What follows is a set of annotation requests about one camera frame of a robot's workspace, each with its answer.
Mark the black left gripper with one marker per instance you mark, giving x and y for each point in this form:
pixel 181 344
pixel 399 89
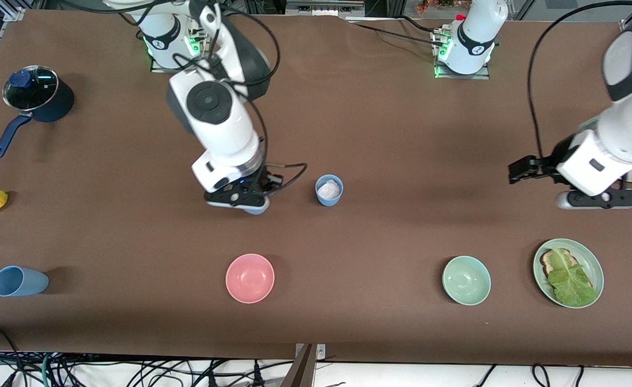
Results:
pixel 553 156

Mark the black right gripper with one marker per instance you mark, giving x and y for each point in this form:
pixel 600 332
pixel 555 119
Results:
pixel 263 179

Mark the blue plastic cup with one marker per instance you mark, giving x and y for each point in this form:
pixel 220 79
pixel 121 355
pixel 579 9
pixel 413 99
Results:
pixel 256 210
pixel 329 200
pixel 19 281

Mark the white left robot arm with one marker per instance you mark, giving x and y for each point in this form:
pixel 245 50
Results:
pixel 627 123

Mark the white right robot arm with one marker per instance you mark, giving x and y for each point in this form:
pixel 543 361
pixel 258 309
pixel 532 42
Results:
pixel 219 118

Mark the toast slice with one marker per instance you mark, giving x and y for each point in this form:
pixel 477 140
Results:
pixel 550 262

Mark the pink bowl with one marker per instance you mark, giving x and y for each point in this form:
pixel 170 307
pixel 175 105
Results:
pixel 250 278

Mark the pale green plate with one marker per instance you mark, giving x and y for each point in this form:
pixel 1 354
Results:
pixel 541 283

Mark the green lettuce leaf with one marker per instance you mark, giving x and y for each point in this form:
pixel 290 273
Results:
pixel 571 285

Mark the pale green bowl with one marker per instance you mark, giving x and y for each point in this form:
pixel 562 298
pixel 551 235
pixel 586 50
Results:
pixel 466 280

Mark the grey power strip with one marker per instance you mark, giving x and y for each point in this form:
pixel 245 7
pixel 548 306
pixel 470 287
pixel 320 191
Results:
pixel 321 7

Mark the colourful toy food pile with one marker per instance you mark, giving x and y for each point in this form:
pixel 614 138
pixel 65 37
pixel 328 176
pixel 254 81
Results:
pixel 429 5

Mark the dark slanted pole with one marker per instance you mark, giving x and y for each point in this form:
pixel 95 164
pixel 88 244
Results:
pixel 301 373

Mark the dark blue saucepan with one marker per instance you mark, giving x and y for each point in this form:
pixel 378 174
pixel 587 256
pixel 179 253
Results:
pixel 60 102

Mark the glass lid blue knob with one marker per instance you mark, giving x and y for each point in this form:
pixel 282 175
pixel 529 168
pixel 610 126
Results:
pixel 36 88

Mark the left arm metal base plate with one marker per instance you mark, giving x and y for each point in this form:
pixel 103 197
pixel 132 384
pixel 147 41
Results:
pixel 455 76

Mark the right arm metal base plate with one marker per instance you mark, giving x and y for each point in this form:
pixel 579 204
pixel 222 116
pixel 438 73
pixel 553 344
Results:
pixel 205 51

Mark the small metal bracket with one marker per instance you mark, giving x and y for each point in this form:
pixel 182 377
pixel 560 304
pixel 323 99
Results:
pixel 321 352

